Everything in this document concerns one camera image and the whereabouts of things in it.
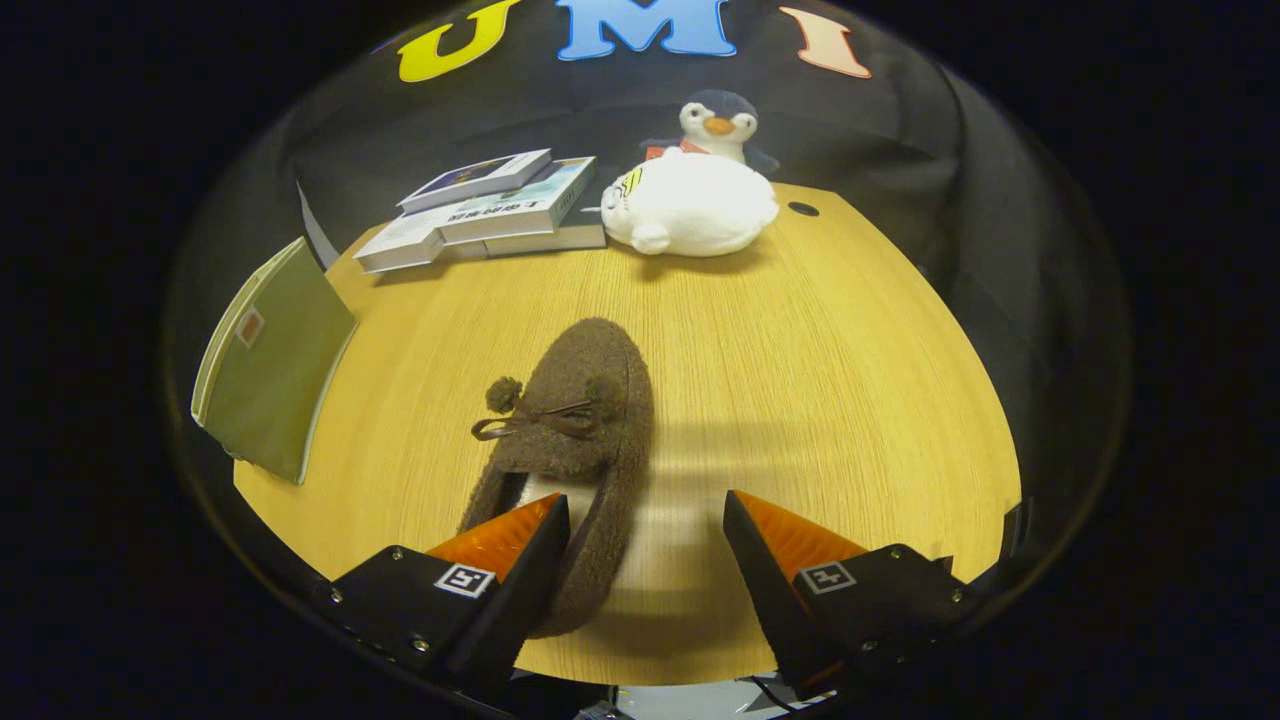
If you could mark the white seal plush toy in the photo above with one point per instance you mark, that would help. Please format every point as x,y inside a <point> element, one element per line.
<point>700,210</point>

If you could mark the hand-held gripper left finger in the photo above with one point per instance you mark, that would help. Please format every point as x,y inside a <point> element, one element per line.
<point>525,590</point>

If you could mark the brown fuzzy shoe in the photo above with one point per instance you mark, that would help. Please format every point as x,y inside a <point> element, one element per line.
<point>590,365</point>

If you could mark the green storage box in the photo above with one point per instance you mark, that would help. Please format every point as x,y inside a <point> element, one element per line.
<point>270,390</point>

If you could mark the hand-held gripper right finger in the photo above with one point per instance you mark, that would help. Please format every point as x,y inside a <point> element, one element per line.
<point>765,590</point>

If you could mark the small white book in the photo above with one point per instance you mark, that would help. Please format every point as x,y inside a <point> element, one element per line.
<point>480,178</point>

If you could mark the penguin plush toy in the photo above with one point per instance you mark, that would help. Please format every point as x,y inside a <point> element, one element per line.
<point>720,120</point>

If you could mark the light blue cover book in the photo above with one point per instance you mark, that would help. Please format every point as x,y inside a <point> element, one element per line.
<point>525,205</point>

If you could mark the black cover book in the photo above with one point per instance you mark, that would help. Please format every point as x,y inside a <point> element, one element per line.
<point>575,238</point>

